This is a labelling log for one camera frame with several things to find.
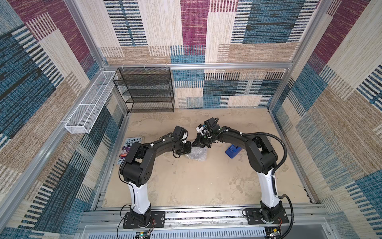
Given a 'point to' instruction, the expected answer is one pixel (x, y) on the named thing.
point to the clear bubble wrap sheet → (199, 154)
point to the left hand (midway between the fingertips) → (192, 150)
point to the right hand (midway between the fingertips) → (194, 145)
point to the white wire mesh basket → (84, 117)
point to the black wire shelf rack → (146, 89)
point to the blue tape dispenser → (233, 151)
